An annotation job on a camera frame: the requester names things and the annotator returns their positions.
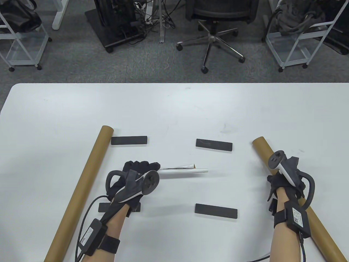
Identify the person's right hand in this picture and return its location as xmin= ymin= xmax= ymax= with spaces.
xmin=267 ymin=172 xmax=306 ymax=202

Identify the person's left hand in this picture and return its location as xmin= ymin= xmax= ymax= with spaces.
xmin=106 ymin=160 xmax=161 ymax=212

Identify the black bar weight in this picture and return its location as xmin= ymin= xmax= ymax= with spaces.
xmin=196 ymin=139 xmax=233 ymax=152
xmin=195 ymin=203 xmax=238 ymax=219
xmin=111 ymin=136 xmax=148 ymax=146
xmin=99 ymin=203 xmax=141 ymax=213

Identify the brown cardboard mailing tube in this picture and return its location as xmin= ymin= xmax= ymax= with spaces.
xmin=44 ymin=126 xmax=114 ymax=262
xmin=252 ymin=136 xmax=348 ymax=262

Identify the colourful cartoon grid poster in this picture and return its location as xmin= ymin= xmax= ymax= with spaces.
xmin=158 ymin=163 xmax=209 ymax=175

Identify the person's right forearm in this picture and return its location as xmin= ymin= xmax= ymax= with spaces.
xmin=270 ymin=188 xmax=304 ymax=262

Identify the person's left forearm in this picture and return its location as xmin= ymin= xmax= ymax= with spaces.
xmin=93 ymin=205 xmax=130 ymax=262

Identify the black wrist sensor box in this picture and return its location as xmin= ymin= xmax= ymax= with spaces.
xmin=79 ymin=218 xmax=107 ymax=256
xmin=284 ymin=200 xmax=311 ymax=238

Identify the white wheeled cart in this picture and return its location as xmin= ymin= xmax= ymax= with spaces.
xmin=263 ymin=0 xmax=349 ymax=72
xmin=0 ymin=11 xmax=52 ymax=72

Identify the white desk leg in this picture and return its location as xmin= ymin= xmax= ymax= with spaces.
xmin=52 ymin=0 xmax=70 ymax=30
xmin=160 ymin=0 xmax=167 ymax=43

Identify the black wheeled equipment stand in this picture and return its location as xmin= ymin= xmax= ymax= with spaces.
xmin=85 ymin=0 xmax=145 ymax=53

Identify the black office chair chrome base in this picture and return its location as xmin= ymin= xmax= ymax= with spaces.
xmin=176 ymin=0 xmax=258 ymax=74

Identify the grey crumpled cloth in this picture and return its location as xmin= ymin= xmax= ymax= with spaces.
xmin=273 ymin=0 xmax=327 ymax=34

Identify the black bag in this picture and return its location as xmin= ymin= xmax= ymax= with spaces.
xmin=0 ymin=0 xmax=43 ymax=33

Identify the black wrist strap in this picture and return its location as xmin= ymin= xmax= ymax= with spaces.
xmin=98 ymin=235 xmax=121 ymax=254
xmin=273 ymin=210 xmax=287 ymax=228

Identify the tangle of black cables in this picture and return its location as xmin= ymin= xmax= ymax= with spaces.
xmin=133 ymin=0 xmax=181 ymax=28

